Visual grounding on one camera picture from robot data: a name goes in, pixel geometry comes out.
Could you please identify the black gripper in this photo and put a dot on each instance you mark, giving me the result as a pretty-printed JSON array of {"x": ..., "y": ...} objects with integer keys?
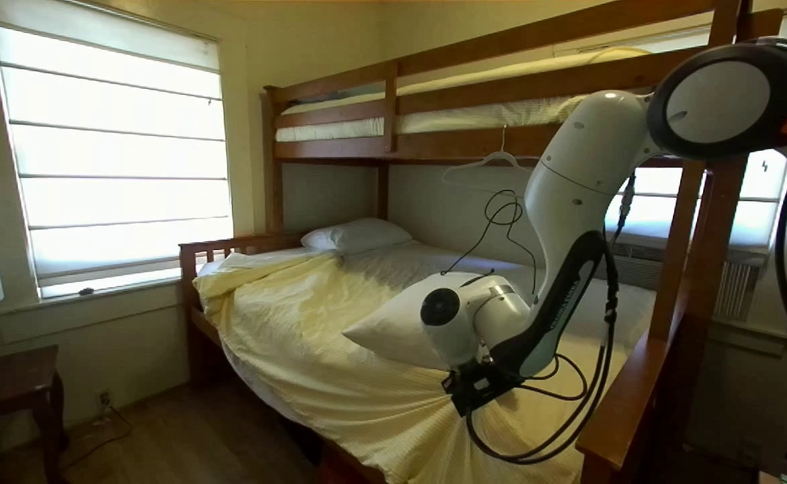
[{"x": 480, "y": 384}]

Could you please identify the large white pillow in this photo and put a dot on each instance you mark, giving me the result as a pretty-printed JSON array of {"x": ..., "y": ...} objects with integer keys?
[{"x": 394, "y": 325}]

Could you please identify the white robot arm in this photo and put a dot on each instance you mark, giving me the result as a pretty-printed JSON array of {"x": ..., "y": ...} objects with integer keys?
[{"x": 582, "y": 178}]

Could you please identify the yellow striped blanket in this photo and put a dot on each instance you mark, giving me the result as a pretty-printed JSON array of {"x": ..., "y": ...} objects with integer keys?
[{"x": 302, "y": 340}]

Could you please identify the small white pillow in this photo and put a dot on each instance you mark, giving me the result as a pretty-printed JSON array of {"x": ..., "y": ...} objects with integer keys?
[{"x": 355, "y": 235}]

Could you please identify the white plastic clothes hanger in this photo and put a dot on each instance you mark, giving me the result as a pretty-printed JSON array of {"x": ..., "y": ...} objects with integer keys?
[{"x": 500, "y": 158}]

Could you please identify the bunk mattress with pale sheet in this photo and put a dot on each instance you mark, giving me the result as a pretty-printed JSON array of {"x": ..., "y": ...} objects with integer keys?
[{"x": 462, "y": 114}]

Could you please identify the window behind bunk bed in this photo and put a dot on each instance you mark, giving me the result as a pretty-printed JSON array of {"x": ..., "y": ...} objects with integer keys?
[{"x": 758, "y": 211}]

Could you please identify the white window blind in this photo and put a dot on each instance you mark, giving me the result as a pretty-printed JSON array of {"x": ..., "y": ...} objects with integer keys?
[{"x": 114, "y": 142}]

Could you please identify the dark wooden nightstand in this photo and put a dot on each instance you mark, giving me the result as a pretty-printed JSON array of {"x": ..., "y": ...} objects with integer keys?
[{"x": 7, "y": 380}]

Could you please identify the wooden bunk bed frame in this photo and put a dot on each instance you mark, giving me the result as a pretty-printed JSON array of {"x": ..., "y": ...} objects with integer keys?
[{"x": 678, "y": 295}]

